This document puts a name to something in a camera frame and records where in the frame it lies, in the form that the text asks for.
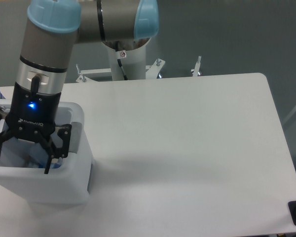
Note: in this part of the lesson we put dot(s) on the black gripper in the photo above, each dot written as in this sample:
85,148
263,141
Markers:
32,116

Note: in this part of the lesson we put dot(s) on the clear plastic water bottle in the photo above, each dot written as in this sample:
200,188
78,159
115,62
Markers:
37,157

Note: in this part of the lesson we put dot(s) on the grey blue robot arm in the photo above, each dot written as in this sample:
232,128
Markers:
53,27

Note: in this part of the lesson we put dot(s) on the white trash can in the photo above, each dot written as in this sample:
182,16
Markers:
68,179

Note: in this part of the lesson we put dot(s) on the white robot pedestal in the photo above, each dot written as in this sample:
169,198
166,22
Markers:
127,60

